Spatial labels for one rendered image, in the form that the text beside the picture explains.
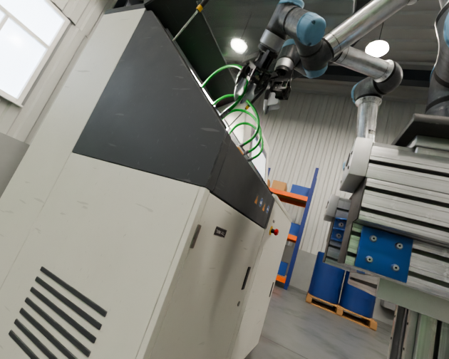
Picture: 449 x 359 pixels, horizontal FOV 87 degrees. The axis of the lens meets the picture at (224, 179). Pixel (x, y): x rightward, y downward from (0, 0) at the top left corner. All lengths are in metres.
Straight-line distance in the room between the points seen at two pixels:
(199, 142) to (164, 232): 0.25
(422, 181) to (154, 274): 0.60
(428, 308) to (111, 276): 0.73
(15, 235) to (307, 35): 1.13
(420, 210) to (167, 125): 0.64
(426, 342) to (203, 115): 0.80
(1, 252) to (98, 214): 0.43
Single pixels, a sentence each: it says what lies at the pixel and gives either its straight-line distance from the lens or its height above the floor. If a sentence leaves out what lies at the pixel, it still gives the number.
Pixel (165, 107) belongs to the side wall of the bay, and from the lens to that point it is 0.80.
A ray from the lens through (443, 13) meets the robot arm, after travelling 0.72.
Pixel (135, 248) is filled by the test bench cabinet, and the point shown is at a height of 0.59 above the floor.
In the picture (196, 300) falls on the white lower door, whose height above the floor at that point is 0.50.
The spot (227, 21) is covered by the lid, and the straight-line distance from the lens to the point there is 1.32.
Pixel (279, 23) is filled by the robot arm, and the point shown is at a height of 1.36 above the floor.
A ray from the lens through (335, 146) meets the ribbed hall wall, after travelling 8.19.
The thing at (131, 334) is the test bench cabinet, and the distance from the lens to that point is 0.67.
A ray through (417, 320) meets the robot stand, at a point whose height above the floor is 0.66.
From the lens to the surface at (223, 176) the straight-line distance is 0.66.
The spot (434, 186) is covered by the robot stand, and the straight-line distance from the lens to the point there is 0.60.
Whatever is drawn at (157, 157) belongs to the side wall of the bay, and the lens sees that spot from 0.71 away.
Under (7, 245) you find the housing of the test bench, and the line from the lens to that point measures 1.11.
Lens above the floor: 0.70
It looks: 12 degrees up
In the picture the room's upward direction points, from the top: 20 degrees clockwise
